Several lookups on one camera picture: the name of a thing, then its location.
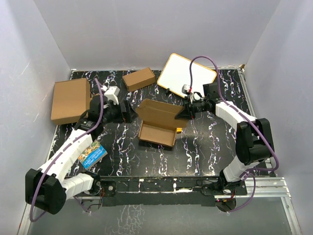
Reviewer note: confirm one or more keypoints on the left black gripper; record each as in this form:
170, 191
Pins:
124, 116

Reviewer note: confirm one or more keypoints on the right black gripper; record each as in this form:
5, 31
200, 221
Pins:
185, 113

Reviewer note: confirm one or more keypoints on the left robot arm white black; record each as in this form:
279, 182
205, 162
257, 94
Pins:
47, 187

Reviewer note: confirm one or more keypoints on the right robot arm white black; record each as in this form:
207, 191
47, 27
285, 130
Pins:
253, 136

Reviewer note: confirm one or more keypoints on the small cardboard box at back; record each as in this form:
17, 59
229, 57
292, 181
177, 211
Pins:
139, 79

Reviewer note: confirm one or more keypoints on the large closed cardboard box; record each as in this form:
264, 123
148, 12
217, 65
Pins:
70, 99

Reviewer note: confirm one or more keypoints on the white board orange rim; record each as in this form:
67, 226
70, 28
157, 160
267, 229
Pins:
176, 74

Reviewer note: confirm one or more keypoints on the colourful children's book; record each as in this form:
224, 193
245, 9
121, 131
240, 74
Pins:
92, 155

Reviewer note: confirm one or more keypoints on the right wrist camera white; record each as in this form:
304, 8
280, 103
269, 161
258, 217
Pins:
187, 90

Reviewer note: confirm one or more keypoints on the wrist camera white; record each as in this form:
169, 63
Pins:
111, 93
187, 90

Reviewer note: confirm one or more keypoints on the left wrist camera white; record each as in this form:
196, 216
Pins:
111, 93

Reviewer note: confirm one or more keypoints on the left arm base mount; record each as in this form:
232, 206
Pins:
97, 189

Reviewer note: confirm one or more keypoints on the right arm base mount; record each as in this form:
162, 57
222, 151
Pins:
209, 188

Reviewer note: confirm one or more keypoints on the aluminium frame rail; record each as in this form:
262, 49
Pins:
167, 206

